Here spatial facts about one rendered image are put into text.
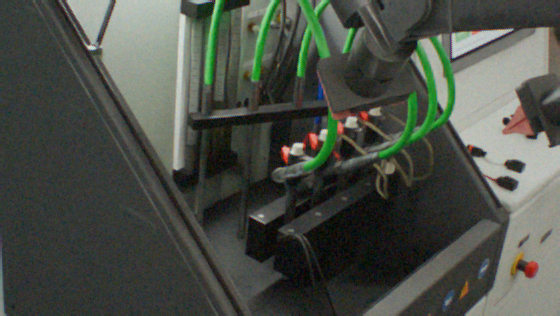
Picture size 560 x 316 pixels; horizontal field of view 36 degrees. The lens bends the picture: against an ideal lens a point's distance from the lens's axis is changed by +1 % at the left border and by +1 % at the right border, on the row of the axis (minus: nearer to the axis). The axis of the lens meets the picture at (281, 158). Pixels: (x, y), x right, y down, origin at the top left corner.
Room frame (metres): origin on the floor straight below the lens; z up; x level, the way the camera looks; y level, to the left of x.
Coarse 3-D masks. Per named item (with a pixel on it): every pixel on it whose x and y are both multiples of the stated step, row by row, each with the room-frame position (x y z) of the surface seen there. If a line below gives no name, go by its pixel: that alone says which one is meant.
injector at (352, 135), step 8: (344, 128) 1.40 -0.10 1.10; (352, 128) 1.39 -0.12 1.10; (352, 136) 1.39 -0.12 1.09; (344, 144) 1.39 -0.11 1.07; (344, 152) 1.39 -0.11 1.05; (352, 152) 1.40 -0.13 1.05; (344, 160) 1.39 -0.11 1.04; (344, 176) 1.40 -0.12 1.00; (344, 184) 1.40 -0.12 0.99; (336, 192) 1.40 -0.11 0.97
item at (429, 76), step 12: (324, 0) 1.45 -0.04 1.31; (312, 36) 1.47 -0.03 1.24; (420, 48) 1.34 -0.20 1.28; (300, 60) 1.47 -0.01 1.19; (420, 60) 1.34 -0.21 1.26; (300, 72) 1.47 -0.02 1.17; (432, 72) 1.33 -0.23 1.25; (300, 84) 1.47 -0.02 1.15; (432, 84) 1.32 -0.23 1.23; (300, 96) 1.47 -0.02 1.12; (432, 96) 1.32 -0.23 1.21; (432, 108) 1.31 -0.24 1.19; (432, 120) 1.32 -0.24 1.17; (420, 132) 1.32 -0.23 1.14; (384, 144) 1.36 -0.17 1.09; (408, 144) 1.33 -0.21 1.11
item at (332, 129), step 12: (216, 0) 1.37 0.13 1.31; (300, 0) 1.16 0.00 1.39; (216, 12) 1.37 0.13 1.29; (312, 12) 1.14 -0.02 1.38; (216, 24) 1.37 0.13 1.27; (312, 24) 1.13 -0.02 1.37; (216, 36) 1.38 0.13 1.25; (324, 48) 1.11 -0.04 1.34; (204, 84) 1.38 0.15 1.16; (336, 132) 1.07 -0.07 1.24; (324, 144) 1.08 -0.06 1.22; (324, 156) 1.08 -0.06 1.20; (312, 168) 1.10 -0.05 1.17
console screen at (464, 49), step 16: (464, 32) 1.75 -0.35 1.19; (480, 32) 1.81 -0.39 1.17; (496, 32) 1.87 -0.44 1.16; (512, 32) 1.94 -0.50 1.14; (528, 32) 2.01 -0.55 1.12; (448, 48) 1.69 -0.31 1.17; (464, 48) 1.75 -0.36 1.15; (480, 48) 1.81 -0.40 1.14; (496, 48) 1.87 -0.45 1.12; (464, 64) 1.74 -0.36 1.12
